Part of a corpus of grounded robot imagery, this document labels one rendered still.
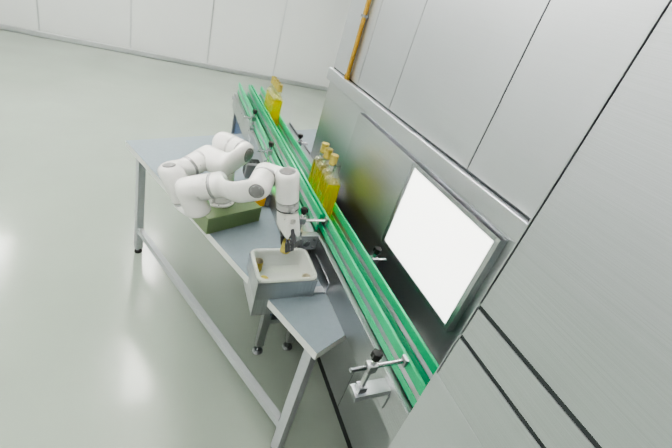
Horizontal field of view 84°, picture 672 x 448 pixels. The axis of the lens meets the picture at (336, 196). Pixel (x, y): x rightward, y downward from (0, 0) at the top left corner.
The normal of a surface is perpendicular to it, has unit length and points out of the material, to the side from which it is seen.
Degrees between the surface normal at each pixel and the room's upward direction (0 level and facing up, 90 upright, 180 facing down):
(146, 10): 90
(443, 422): 90
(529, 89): 90
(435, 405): 90
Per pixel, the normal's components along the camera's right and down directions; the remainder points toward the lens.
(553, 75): -0.90, -0.05
